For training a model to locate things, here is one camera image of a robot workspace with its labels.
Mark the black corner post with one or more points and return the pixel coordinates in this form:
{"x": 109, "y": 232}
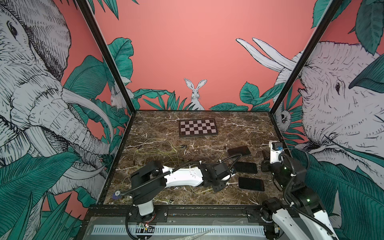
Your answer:
{"x": 100, "y": 40}
{"x": 325, "y": 20}

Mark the right black corner post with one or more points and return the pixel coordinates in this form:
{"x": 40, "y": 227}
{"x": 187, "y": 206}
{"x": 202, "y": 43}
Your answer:
{"x": 325, "y": 20}

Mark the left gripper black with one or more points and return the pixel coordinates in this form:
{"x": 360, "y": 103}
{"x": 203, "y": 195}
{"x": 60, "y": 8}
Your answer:
{"x": 220, "y": 187}

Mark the left black corner post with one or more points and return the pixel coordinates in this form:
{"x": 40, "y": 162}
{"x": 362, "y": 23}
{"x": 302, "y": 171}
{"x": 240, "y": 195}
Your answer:
{"x": 100, "y": 40}

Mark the chessboard brown and pink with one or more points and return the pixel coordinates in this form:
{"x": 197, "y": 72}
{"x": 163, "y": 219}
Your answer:
{"x": 197, "y": 128}

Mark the far black smartphone blue edge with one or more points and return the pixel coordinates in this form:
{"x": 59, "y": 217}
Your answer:
{"x": 243, "y": 150}

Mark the white slotted cable duct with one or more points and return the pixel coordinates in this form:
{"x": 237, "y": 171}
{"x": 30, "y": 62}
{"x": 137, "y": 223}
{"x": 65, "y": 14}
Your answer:
{"x": 180, "y": 230}

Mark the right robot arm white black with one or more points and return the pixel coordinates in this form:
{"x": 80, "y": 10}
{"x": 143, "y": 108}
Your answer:
{"x": 300, "y": 215}

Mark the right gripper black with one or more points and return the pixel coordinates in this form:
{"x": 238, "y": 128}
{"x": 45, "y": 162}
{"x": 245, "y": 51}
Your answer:
{"x": 266, "y": 163}

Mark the black front rail frame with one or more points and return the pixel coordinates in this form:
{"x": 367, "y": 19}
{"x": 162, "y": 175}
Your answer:
{"x": 163, "y": 213}

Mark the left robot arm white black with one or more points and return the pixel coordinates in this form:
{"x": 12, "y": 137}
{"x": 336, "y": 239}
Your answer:
{"x": 150, "y": 180}

